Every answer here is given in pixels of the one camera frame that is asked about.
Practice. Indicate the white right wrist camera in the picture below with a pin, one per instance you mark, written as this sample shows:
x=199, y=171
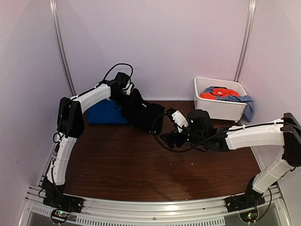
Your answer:
x=177, y=118

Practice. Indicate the white laundry basket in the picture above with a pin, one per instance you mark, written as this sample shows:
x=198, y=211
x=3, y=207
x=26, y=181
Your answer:
x=217, y=109

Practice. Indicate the blue pleated skirt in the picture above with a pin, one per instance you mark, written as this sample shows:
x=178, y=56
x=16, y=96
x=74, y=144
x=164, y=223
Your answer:
x=105, y=112

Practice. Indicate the black garment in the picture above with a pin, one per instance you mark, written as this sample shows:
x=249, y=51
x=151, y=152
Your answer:
x=142, y=114

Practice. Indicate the front aluminium rail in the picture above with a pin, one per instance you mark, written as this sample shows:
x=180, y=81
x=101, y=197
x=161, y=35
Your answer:
x=98, y=212

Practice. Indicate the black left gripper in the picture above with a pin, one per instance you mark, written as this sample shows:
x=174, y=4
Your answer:
x=117, y=103

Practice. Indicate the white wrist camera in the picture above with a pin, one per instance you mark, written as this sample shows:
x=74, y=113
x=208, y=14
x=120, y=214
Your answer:
x=128, y=89
x=177, y=118

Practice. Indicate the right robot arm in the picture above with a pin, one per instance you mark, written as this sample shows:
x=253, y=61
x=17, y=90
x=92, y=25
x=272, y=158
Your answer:
x=197, y=129

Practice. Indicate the aluminium frame post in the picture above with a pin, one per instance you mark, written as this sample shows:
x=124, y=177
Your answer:
x=251, y=11
x=60, y=45

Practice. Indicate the blue checked shirt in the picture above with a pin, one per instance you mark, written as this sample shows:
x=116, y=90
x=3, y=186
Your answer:
x=249, y=110

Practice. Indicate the right aluminium frame post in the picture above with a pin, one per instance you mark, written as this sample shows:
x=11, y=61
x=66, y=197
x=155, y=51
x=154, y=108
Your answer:
x=251, y=11

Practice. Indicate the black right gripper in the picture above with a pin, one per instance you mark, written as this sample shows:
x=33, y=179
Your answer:
x=170, y=141

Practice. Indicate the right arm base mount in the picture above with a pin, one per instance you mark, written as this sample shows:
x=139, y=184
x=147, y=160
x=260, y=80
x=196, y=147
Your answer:
x=246, y=205

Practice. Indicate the orange garment in basket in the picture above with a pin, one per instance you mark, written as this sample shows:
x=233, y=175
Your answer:
x=214, y=93

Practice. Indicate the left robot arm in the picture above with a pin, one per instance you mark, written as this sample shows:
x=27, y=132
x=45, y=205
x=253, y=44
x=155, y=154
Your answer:
x=70, y=126

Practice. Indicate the left aluminium frame post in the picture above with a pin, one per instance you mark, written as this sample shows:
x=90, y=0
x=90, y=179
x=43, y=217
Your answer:
x=60, y=45

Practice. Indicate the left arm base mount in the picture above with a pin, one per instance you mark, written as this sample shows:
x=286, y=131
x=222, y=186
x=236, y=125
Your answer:
x=63, y=206

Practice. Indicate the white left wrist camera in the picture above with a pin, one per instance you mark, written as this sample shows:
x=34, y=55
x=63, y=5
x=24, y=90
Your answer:
x=128, y=89

